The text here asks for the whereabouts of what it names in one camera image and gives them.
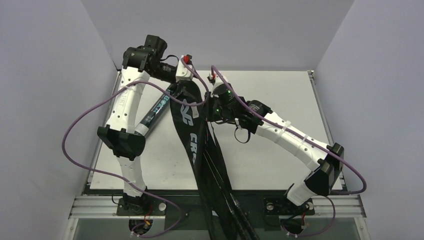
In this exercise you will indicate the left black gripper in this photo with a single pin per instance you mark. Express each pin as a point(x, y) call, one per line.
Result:
point(176, 88)

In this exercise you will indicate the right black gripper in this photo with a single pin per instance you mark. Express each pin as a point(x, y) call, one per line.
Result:
point(209, 108)

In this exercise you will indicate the black shuttlecock tube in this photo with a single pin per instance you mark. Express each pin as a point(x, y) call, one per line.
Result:
point(154, 114)

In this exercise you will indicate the black racket bag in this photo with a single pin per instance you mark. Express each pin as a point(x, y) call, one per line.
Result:
point(196, 137)

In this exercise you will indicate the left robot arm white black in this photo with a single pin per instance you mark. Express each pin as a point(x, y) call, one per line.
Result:
point(119, 133)

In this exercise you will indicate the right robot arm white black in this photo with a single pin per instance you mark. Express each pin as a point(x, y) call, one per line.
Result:
point(320, 158)

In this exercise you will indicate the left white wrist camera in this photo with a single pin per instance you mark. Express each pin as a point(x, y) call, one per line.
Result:
point(184, 69)

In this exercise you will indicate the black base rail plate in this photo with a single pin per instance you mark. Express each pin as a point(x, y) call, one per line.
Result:
point(265, 209)

